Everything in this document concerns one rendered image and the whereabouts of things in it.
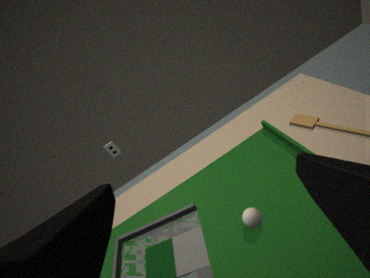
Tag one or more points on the green putting mat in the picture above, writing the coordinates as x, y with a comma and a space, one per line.
295, 238

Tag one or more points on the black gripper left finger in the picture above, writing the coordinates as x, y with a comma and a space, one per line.
71, 244

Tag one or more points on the white golf ball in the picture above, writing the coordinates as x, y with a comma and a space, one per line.
252, 217

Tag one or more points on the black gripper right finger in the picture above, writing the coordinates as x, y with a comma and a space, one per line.
342, 191

